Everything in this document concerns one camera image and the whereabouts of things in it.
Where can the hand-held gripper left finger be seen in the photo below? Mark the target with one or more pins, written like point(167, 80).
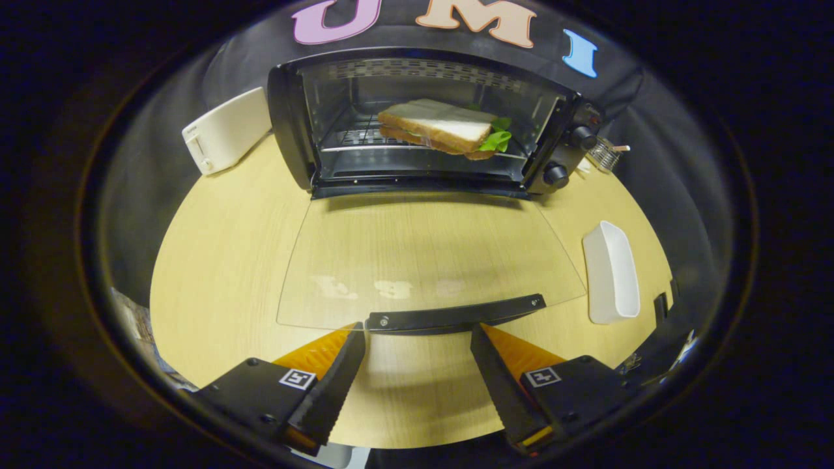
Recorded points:
point(332, 384)

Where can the white rectangular tray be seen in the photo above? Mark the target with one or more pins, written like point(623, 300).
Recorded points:
point(612, 273)

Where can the lettuce sandwich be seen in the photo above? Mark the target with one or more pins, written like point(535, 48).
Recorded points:
point(443, 127)

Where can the white toaster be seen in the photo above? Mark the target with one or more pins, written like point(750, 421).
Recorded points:
point(225, 133)

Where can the black backdrop cloth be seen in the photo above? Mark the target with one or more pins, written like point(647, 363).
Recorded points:
point(150, 163)

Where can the black toaster oven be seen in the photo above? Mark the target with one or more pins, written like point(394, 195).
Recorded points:
point(290, 124)

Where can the dark chair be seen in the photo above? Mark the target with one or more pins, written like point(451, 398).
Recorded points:
point(664, 345)

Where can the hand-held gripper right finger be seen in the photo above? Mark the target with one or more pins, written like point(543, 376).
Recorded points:
point(502, 391)

